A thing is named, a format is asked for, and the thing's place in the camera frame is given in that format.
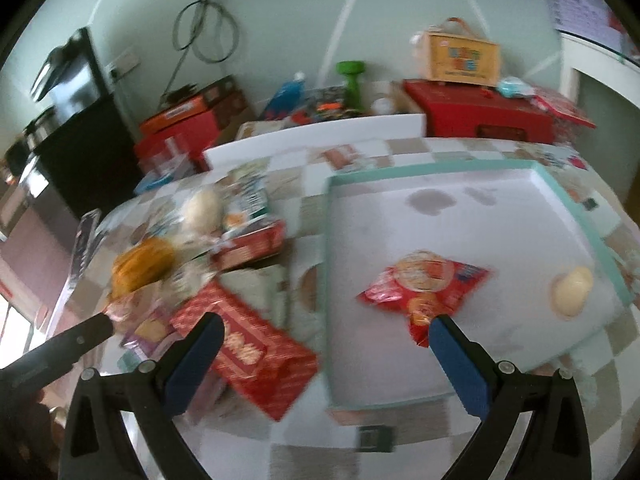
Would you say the orange red chips bag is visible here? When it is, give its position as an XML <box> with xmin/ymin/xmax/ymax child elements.
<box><xmin>103</xmin><ymin>281</ymin><xmax>164</xmax><ymax>334</ymax></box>

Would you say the orange bread bag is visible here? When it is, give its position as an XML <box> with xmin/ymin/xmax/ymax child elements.
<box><xmin>111</xmin><ymin>236</ymin><xmax>176</xmax><ymax>300</ymax></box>

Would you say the red patterned snack packet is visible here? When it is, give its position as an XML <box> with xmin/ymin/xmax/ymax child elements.
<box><xmin>171</xmin><ymin>280</ymin><xmax>319</xmax><ymax>422</ymax></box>

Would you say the red round-biscuit snack bag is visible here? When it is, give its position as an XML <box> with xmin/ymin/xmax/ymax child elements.
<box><xmin>357</xmin><ymin>250</ymin><xmax>492</xmax><ymax>348</ymax></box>

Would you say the clear bag round bun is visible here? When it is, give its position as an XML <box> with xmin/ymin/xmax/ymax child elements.
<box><xmin>181</xmin><ymin>186</ymin><xmax>224</xmax><ymax>235</ymax></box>

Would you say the red white biscuit packet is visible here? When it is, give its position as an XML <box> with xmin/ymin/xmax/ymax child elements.
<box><xmin>209</xmin><ymin>219</ymin><xmax>286</xmax><ymax>272</ymax></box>

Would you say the white green cracker packet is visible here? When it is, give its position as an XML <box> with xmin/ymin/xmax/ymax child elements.
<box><xmin>222</xmin><ymin>174</ymin><xmax>269</xmax><ymax>231</ymax></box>

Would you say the pink snack packet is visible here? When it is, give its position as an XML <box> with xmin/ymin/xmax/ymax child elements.
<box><xmin>120</xmin><ymin>307</ymin><xmax>181</xmax><ymax>360</ymax></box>

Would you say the white printed snack packet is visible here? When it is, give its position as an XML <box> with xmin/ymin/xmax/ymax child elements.
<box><xmin>160</xmin><ymin>255</ymin><xmax>217</xmax><ymax>306</ymax></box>

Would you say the clear acrylic stand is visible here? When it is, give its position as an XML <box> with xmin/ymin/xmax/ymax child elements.
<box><xmin>46</xmin><ymin>209</ymin><xmax>102</xmax><ymax>339</ymax></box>

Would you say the mint green white tray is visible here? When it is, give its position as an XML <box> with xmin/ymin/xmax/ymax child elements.
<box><xmin>319</xmin><ymin>159</ymin><xmax>632</xmax><ymax>412</ymax></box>

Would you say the black cabinet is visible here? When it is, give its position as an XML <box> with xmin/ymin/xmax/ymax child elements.
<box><xmin>29</xmin><ymin>27</ymin><xmax>144</xmax><ymax>221</ymax></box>

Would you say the clear plastic container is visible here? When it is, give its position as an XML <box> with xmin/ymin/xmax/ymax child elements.
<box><xmin>134</xmin><ymin>134</ymin><xmax>198</xmax><ymax>195</ymax></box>

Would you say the red gift box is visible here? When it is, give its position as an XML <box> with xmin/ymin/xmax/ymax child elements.
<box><xmin>133</xmin><ymin>94</ymin><xmax>254</xmax><ymax>174</ymax></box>

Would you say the orange flat box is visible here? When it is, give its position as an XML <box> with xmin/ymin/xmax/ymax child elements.
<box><xmin>139</xmin><ymin>76</ymin><xmax>239</xmax><ymax>136</ymax></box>

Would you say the large red box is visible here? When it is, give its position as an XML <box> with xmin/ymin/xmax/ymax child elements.
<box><xmin>401</xmin><ymin>78</ymin><xmax>557</xmax><ymax>146</ymax></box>

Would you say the white shelf unit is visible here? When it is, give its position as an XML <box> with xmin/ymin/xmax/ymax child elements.
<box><xmin>560</xmin><ymin>32</ymin><xmax>639</xmax><ymax>203</ymax></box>

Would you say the blue plastic bottle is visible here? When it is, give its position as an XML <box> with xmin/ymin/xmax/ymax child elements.
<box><xmin>259</xmin><ymin>72</ymin><xmax>306</xmax><ymax>122</ymax></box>

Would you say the green dumbbell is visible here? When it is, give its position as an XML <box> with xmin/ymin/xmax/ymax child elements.
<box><xmin>335</xmin><ymin>61</ymin><xmax>366</xmax><ymax>112</ymax></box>

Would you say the tan cardboard handle box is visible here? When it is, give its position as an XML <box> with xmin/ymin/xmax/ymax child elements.
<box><xmin>411</xmin><ymin>18</ymin><xmax>501</xmax><ymax>88</ymax></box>

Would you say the black wall cable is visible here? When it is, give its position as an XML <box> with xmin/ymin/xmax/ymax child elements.
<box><xmin>156</xmin><ymin>0</ymin><xmax>241</xmax><ymax>111</ymax></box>

